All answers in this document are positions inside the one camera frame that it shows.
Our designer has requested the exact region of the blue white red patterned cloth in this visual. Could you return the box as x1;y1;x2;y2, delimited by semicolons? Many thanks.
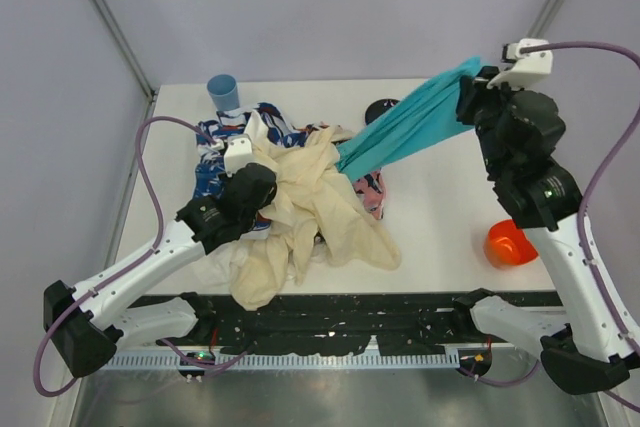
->
191;102;321;240

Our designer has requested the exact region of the cream cloth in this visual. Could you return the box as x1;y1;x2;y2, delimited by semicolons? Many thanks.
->
230;126;401;311

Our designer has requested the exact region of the teal cloth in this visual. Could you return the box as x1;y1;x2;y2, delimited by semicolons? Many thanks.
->
336;57;483;180

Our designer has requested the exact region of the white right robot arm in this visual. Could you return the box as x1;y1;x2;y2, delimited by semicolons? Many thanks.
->
454;67;639;395

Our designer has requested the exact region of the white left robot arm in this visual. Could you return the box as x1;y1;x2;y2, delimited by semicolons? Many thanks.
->
43;163;277;378

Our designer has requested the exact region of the pink patterned cloth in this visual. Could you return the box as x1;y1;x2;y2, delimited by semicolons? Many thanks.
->
294;121;387;223

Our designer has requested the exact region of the blue plastic cup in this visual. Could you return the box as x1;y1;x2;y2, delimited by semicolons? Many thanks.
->
206;74;240;112

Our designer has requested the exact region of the orange plastic cup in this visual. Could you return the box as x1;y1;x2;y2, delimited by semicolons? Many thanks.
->
483;220;538;270

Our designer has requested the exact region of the black round plate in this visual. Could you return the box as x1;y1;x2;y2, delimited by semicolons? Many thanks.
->
364;98;399;126

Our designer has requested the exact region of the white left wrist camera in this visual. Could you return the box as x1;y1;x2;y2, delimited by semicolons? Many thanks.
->
223;134;254;177

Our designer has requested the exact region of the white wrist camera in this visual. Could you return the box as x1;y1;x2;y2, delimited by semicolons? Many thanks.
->
223;134;254;177
487;38;553;90

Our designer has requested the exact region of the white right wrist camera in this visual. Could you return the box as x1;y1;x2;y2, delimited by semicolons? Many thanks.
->
487;38;553;90

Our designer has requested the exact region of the white slotted cable duct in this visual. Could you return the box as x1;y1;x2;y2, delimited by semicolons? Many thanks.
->
101;349;460;371

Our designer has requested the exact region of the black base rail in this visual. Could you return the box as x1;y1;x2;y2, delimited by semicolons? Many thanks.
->
94;289;571;356

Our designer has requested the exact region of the left aluminium frame post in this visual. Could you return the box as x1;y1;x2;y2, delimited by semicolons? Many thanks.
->
89;0;157;101

